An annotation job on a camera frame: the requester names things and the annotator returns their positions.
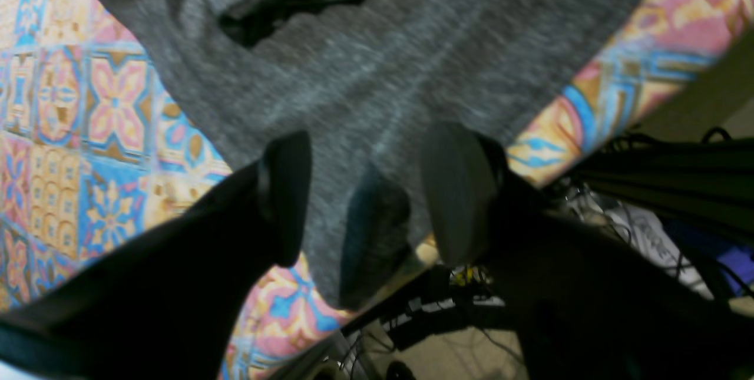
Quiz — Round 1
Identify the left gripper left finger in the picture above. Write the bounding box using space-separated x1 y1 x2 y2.
2 131 312 379

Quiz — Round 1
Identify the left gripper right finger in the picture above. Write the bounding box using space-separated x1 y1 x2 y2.
420 123 753 379

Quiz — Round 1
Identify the grey t-shirt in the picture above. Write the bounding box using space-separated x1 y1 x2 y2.
97 0 641 310

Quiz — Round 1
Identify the patterned tablecloth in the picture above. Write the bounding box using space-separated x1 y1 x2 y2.
2 0 752 379

